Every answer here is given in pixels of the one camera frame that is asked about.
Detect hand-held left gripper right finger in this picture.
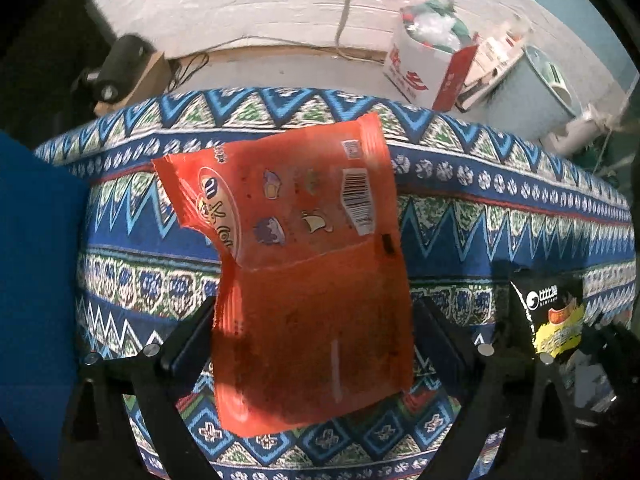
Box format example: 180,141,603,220
414,299,582,480

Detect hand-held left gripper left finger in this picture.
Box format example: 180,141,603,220
59,300,222,480

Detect red orange snack bag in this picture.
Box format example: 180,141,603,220
151,111,417,439

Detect cardboard box with blue rim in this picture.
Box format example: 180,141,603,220
0,129,92,480

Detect black snack packet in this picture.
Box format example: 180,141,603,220
509,274,624,414

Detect patterned blue zigzag cloth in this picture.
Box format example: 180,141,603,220
32,87,633,480

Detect white pipe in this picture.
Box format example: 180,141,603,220
541,104,617,155

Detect light blue bin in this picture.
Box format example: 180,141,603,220
475,44,577,135

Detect small brown cardboard box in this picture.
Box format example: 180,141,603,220
94,50,174,117

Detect white carton with red print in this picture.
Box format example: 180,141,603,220
382,7,481,112

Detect stack of books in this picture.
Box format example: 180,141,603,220
454,19,532,112

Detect black speaker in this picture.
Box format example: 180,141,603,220
74,33,157,104

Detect crumpled plastic bags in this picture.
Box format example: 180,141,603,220
400,0,475,55

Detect thin black cable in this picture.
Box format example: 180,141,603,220
169,51,212,87

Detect grey plug cable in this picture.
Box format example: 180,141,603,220
334,0,388,63

